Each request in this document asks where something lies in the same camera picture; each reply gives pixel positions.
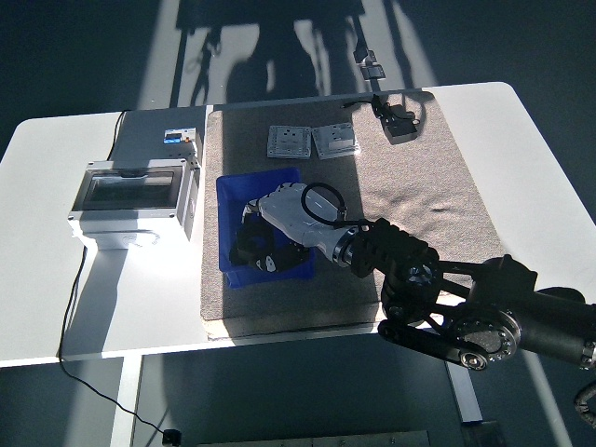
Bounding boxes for white table leg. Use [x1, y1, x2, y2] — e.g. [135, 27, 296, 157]
[444, 360, 504, 447]
[109, 356, 143, 447]

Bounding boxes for white left table leg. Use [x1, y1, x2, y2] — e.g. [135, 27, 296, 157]
[109, 356, 143, 447]

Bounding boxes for grey-brown mat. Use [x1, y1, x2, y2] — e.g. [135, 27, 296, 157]
[199, 90, 508, 342]

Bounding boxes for black clamp device on stand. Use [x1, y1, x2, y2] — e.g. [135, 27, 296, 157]
[352, 44, 387, 83]

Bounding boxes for long black power cable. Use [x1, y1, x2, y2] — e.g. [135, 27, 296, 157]
[56, 109, 169, 437]

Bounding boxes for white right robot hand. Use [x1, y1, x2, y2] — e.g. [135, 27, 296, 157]
[229, 182, 348, 274]

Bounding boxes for black power adapter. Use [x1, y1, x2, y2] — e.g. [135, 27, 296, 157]
[382, 105, 423, 145]

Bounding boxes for grey square socket plate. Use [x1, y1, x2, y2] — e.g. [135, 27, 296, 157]
[265, 124, 312, 160]
[311, 121, 362, 161]

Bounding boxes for white right table leg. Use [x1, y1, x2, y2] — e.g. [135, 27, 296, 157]
[444, 360, 504, 447]

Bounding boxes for black adapter cord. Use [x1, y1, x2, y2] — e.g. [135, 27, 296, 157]
[342, 94, 397, 123]

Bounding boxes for blue and white circuit breaker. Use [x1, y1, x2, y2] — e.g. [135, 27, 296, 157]
[161, 127, 205, 157]

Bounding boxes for blue plastic box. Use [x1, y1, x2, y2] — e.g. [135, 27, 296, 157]
[216, 166, 318, 291]

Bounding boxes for grey enclosure with clear lid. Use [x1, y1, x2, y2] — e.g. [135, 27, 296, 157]
[67, 156, 202, 252]

